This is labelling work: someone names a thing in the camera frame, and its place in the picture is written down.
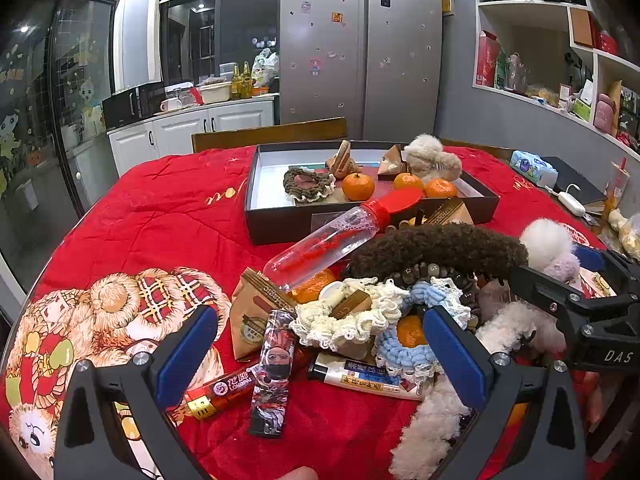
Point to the glass door with stickers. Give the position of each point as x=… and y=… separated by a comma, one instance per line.
x=55, y=125

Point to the dark shallow gift box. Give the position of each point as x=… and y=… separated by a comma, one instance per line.
x=270, y=220

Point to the brown knitted scrunchie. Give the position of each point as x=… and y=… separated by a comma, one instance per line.
x=292, y=182

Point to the red box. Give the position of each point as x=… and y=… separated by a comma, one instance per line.
x=487, y=60

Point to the white kitchen cabinet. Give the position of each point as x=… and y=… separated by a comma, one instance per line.
x=180, y=132

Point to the silver refrigerator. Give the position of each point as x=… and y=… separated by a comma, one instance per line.
x=360, y=50

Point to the black microwave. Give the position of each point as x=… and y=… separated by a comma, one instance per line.
x=130, y=105

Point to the person's left hand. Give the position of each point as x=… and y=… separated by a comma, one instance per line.
x=299, y=474

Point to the wet wipes pack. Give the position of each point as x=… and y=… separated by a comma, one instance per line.
x=532, y=167

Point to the white printed lighter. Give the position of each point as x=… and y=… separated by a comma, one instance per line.
x=360, y=377

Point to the red sausage snack stick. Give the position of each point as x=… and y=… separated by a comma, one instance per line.
x=225, y=390

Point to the person's right hand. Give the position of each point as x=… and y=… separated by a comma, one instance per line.
x=592, y=397

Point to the cream knitted scrunchie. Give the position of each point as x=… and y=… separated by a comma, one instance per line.
x=350, y=327

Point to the white plastic basin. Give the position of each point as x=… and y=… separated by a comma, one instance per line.
x=215, y=94

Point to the drink cup with straw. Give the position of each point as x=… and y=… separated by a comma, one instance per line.
x=615, y=190

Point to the white power adapter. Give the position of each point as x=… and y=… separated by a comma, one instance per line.
x=570, y=202

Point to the blue knitted scrunchie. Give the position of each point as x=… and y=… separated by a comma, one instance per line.
x=387, y=355

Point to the yellow glass bottle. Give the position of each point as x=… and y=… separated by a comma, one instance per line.
x=235, y=82
x=246, y=81

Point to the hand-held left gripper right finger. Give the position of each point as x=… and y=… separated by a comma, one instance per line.
x=456, y=360

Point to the red printed blanket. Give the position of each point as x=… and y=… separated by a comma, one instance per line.
x=165, y=230

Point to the plastic bag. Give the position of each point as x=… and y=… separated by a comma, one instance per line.
x=265, y=70

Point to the white wall shelf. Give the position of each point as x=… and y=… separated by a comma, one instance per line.
x=530, y=7

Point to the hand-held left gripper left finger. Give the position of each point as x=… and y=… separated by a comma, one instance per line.
x=186, y=355

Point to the clear bottle with red cap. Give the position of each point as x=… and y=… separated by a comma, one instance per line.
x=325, y=245

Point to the brown fuzzy hair clip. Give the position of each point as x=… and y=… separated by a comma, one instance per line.
x=440, y=245

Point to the printed snack bar packet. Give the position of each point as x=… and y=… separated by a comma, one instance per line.
x=272, y=375

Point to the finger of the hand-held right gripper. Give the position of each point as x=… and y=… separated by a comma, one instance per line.
x=592, y=256
x=545, y=290

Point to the white mug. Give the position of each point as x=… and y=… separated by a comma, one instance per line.
x=170, y=105

